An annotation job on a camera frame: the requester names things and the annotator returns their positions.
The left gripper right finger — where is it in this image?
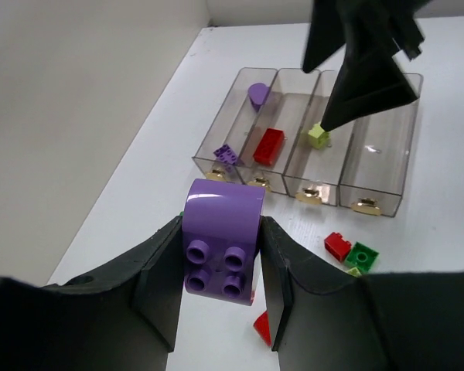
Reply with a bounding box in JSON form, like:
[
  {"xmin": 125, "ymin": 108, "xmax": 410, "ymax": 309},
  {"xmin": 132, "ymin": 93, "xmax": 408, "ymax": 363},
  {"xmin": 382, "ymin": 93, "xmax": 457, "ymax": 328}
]
[{"xmin": 259, "ymin": 216, "xmax": 464, "ymax": 370}]

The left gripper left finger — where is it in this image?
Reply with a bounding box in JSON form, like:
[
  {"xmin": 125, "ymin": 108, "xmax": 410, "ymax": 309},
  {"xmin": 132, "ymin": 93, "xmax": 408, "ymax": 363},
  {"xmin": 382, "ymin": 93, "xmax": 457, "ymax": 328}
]
[{"xmin": 0, "ymin": 216, "xmax": 184, "ymax": 370}]

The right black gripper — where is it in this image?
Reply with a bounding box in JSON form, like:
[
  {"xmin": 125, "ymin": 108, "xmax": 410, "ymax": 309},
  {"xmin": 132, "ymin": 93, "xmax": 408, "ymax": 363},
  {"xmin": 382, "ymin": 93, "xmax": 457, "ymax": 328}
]
[{"xmin": 302, "ymin": 0, "xmax": 426, "ymax": 132}]

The red rounded lego brick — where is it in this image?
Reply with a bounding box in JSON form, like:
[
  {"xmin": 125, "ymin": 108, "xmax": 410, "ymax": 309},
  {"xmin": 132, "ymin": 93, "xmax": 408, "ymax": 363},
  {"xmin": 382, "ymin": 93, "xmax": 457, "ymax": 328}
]
[{"xmin": 253, "ymin": 311, "xmax": 272, "ymax": 347}]

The lime lego brick carried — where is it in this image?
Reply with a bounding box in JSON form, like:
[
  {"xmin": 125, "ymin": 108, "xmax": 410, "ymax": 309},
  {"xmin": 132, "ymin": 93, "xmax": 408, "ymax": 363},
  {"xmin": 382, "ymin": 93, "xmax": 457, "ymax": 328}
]
[{"xmin": 308, "ymin": 122, "xmax": 330, "ymax": 150}]

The red rectangular lego brick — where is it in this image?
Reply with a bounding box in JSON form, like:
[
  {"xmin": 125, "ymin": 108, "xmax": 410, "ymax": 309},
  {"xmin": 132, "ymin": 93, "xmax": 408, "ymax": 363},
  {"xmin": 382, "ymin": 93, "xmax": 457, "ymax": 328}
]
[{"xmin": 253, "ymin": 128, "xmax": 285, "ymax": 166}]

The purple rounded lego brick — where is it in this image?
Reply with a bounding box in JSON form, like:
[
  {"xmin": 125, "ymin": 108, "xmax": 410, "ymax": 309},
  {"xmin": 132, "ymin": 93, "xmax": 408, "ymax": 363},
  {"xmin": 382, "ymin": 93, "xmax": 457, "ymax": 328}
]
[{"xmin": 182, "ymin": 179, "xmax": 265, "ymax": 306}]

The small purple lego brick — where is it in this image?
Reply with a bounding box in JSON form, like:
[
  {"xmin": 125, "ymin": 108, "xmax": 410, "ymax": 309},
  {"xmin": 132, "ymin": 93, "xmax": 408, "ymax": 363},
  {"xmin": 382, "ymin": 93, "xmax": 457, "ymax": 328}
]
[{"xmin": 213, "ymin": 144, "xmax": 240, "ymax": 165}]

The lime lego brick lower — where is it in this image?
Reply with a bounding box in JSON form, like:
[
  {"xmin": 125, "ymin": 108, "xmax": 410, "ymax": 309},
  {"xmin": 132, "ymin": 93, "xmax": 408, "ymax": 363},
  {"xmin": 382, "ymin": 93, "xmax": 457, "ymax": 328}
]
[{"xmin": 346, "ymin": 267, "xmax": 363, "ymax": 277}]

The green lego brick right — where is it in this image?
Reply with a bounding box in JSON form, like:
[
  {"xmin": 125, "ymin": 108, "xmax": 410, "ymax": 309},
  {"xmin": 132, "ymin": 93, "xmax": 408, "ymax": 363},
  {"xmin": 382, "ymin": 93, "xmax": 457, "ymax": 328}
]
[{"xmin": 343, "ymin": 242, "xmax": 379, "ymax": 274}]

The small red lego brick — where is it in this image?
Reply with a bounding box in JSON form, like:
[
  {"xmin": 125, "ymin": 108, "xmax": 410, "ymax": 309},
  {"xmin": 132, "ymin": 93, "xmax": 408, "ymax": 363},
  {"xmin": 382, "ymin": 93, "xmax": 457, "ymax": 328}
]
[{"xmin": 324, "ymin": 232, "xmax": 352, "ymax": 263}]

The clear container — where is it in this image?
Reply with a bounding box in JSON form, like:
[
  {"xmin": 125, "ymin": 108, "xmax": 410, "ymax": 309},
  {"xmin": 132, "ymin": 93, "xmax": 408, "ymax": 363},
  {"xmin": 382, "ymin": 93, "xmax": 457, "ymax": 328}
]
[
  {"xmin": 284, "ymin": 70, "xmax": 354, "ymax": 206},
  {"xmin": 193, "ymin": 67, "xmax": 278, "ymax": 184},
  {"xmin": 238, "ymin": 69, "xmax": 320, "ymax": 194},
  {"xmin": 338, "ymin": 73, "xmax": 425, "ymax": 219}
]

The purple heart lego piece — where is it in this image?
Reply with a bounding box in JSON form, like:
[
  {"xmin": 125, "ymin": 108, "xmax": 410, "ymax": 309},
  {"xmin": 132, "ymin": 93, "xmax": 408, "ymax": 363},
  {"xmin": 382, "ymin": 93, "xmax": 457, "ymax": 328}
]
[{"xmin": 247, "ymin": 83, "xmax": 271, "ymax": 112}]

